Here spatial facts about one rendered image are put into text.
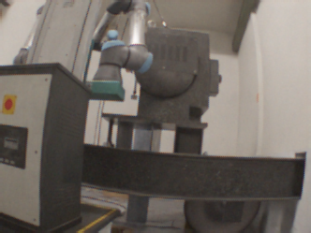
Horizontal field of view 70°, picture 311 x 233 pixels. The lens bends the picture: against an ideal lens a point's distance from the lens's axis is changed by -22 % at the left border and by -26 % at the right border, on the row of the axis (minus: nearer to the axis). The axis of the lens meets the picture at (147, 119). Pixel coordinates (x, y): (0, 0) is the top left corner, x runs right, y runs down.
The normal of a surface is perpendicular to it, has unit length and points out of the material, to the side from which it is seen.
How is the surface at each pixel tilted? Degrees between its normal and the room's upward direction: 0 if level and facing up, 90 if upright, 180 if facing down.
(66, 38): 90
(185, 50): 90
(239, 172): 90
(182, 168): 90
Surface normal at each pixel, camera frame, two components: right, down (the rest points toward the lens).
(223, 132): -0.15, -0.15
